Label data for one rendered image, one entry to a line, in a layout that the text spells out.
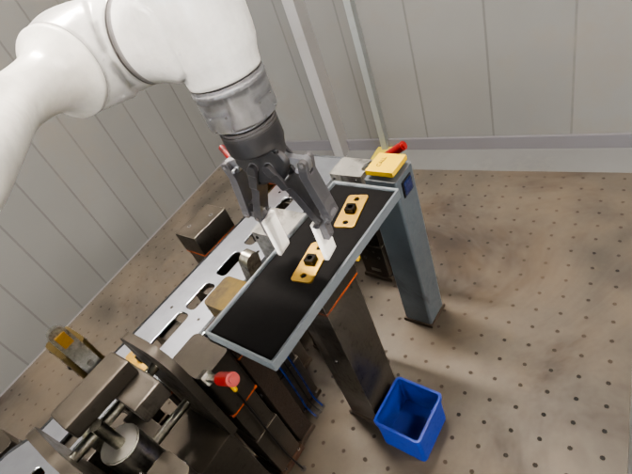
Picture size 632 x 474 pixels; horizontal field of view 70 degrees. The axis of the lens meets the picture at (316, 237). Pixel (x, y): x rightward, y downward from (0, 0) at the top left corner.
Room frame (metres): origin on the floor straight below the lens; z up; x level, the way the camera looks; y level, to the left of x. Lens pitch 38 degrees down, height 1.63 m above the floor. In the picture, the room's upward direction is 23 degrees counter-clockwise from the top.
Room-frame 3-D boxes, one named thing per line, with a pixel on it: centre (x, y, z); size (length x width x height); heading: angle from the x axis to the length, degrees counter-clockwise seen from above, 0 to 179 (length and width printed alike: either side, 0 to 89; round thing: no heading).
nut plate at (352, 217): (0.62, -0.07, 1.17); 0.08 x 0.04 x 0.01; 142
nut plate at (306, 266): (0.54, 0.02, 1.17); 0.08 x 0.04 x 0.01; 140
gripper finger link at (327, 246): (0.51, -0.01, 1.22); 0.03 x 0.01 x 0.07; 140
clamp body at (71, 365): (0.76, 0.58, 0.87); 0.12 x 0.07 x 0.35; 40
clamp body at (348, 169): (0.90, -0.15, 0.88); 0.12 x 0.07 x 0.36; 40
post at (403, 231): (0.72, -0.18, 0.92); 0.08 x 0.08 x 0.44; 40
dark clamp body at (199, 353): (0.52, 0.25, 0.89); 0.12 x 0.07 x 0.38; 40
